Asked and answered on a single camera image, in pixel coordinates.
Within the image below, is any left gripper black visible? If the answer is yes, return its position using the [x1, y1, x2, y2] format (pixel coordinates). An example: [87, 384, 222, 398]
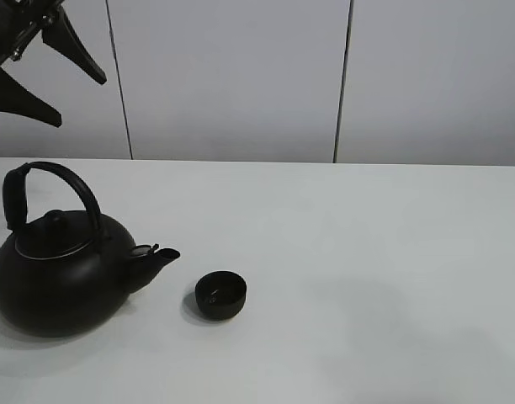
[0, 1, 107, 127]

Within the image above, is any black round teapot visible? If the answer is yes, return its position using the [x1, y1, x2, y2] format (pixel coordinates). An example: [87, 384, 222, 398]
[0, 162, 180, 338]

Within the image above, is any small black teacup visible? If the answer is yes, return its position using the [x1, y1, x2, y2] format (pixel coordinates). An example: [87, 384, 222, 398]
[194, 271, 247, 321]

